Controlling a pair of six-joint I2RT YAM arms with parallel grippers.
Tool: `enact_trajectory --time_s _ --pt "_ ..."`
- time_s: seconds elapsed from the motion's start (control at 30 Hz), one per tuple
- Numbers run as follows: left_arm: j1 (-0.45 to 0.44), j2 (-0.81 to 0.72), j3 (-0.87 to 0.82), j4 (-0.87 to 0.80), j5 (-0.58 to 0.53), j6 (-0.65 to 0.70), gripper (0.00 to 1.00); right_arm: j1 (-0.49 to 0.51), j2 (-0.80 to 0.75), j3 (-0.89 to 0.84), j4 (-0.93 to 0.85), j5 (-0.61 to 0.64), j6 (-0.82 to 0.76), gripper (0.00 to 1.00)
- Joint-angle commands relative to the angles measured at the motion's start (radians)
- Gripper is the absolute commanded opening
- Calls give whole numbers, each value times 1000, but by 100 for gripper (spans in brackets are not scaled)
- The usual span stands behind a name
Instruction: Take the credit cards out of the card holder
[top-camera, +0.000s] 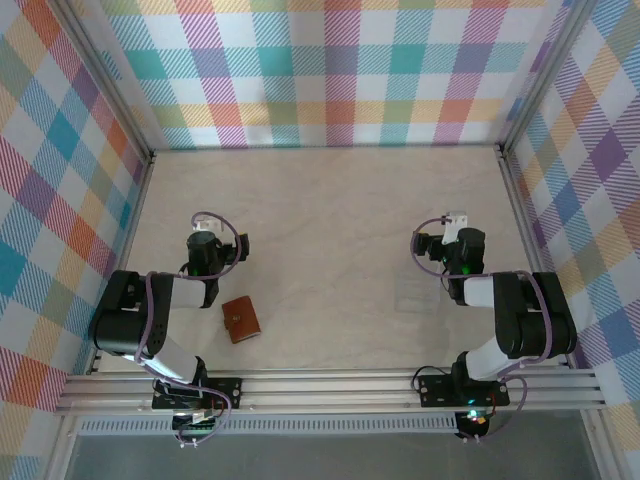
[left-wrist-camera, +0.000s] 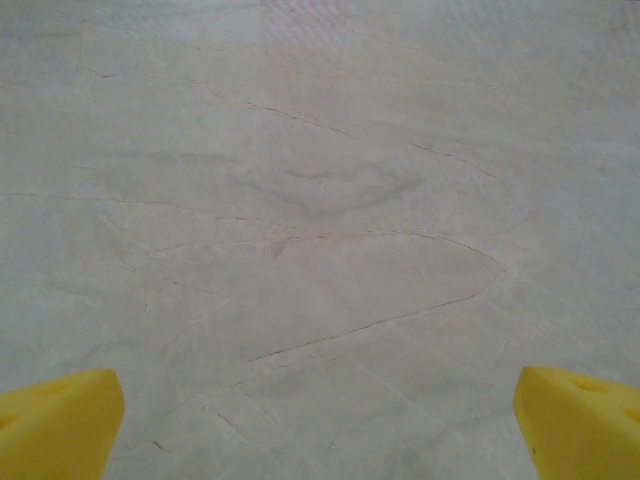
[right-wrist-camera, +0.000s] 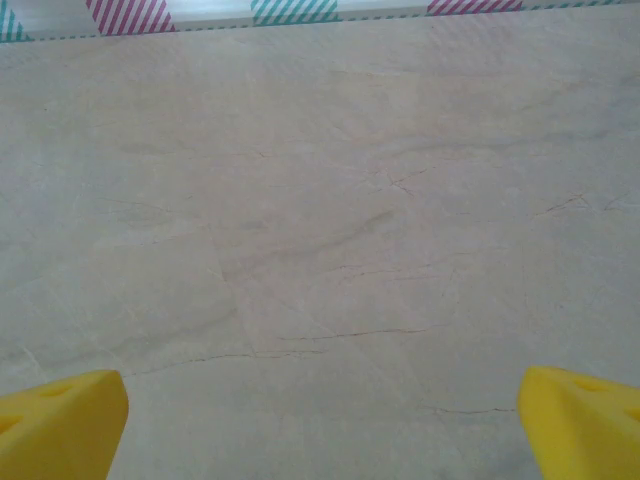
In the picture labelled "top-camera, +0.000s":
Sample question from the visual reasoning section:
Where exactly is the brown leather card holder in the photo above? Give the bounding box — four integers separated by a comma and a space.
221, 294, 263, 345

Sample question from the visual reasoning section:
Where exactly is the small lit circuit board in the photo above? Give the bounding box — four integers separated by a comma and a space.
455, 407, 490, 441

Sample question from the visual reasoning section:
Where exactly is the green terminal circuit board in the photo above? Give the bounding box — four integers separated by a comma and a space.
171, 408, 224, 448

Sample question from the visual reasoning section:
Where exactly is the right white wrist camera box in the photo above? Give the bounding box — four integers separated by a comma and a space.
442, 210, 470, 242

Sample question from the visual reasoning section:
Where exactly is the aluminium table edge rail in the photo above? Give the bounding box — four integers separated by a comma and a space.
497, 144, 574, 369
84, 152, 157, 376

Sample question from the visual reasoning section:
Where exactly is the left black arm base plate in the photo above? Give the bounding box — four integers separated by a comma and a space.
151, 377, 245, 412

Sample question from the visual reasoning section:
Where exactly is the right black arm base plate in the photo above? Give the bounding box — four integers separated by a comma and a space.
417, 373, 511, 408

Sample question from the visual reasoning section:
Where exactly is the aluminium mounting rail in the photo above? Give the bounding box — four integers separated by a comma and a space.
53, 368, 607, 417

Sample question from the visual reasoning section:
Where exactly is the aluminium frame post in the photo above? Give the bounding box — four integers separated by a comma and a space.
52, 0, 156, 164
497, 0, 594, 156

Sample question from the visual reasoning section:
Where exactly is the grey slotted cable duct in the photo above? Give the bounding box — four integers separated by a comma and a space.
78, 417, 461, 437

